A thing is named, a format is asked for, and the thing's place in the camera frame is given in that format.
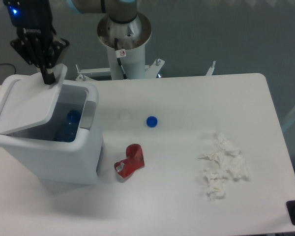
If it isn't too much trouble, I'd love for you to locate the white plastic trash can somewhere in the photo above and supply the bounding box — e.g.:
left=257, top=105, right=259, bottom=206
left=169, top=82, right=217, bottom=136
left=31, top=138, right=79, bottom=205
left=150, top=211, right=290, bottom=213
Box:
left=0, top=79, right=103, bottom=184

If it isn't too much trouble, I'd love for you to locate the white trash can lid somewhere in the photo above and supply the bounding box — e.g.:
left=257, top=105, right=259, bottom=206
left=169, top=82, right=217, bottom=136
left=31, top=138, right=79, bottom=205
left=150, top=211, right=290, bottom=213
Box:
left=0, top=63, right=67, bottom=135

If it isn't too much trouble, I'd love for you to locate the crushed red can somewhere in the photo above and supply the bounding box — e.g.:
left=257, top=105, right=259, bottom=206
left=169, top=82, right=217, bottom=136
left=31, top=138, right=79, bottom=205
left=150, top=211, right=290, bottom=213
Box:
left=114, top=144, right=145, bottom=182

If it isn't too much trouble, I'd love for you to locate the white base frame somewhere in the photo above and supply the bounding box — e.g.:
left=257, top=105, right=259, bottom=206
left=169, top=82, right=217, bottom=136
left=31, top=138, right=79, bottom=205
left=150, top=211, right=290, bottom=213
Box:
left=75, top=58, right=217, bottom=81

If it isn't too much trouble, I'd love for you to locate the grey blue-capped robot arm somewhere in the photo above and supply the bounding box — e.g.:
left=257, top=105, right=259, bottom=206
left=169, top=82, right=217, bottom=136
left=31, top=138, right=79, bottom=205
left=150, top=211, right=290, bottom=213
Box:
left=3, top=0, right=151, bottom=85

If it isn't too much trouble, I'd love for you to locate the crumpled white tissue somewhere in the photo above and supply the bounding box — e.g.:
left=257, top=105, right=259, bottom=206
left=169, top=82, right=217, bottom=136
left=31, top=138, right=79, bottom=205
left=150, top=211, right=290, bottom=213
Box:
left=198, top=131, right=250, bottom=201

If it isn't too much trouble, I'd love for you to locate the blue bottle cap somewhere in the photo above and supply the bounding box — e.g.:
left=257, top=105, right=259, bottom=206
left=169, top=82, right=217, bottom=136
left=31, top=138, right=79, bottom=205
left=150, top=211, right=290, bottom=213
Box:
left=146, top=116, right=158, bottom=128

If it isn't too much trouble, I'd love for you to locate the blue plastic bottle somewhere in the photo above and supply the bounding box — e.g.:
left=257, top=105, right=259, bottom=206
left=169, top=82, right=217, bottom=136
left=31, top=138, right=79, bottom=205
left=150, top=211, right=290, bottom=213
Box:
left=54, top=110, right=81, bottom=143

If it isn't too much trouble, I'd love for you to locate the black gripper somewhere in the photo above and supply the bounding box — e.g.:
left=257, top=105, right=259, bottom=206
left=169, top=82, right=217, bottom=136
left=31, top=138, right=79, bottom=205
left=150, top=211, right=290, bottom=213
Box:
left=3, top=0, right=70, bottom=85

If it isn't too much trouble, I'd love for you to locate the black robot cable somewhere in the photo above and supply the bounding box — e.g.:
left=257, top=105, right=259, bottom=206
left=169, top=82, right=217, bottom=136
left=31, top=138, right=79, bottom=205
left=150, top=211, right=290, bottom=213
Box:
left=114, top=38, right=128, bottom=80

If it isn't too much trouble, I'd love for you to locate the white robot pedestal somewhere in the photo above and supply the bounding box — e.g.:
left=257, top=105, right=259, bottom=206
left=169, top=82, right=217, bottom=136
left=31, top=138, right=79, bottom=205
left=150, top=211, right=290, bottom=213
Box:
left=106, top=46, right=146, bottom=80

